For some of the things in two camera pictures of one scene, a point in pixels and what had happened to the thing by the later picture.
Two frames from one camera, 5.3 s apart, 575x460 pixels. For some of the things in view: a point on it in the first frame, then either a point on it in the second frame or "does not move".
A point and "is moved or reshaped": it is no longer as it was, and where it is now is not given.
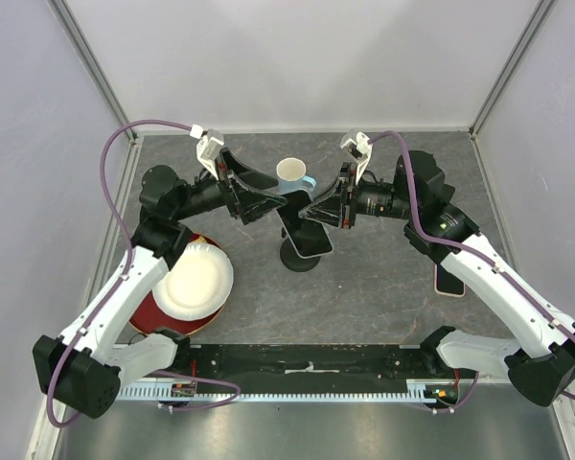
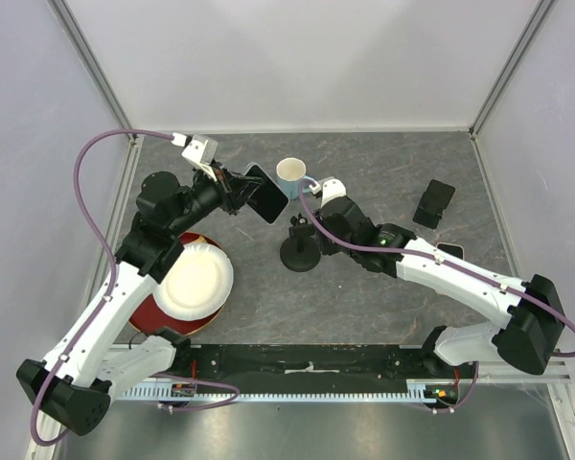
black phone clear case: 308,238 is moved or reshaped
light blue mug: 290,172 does not move
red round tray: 146,318 does not move
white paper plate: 198,284 does not move
